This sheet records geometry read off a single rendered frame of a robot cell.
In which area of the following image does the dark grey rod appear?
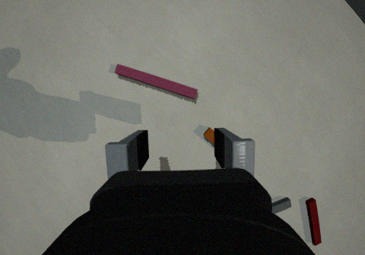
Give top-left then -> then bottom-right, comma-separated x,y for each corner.
272,197 -> 291,214

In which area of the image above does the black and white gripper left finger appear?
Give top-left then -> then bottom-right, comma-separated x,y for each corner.
105,130 -> 149,179

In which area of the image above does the dark red rod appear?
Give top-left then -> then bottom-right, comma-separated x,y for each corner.
306,198 -> 322,246

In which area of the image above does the pink rod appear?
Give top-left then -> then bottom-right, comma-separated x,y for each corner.
115,64 -> 198,99

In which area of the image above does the orange rod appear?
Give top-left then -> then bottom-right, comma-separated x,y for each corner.
203,127 -> 214,143

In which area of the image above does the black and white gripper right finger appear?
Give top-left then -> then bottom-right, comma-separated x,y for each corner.
214,128 -> 255,176

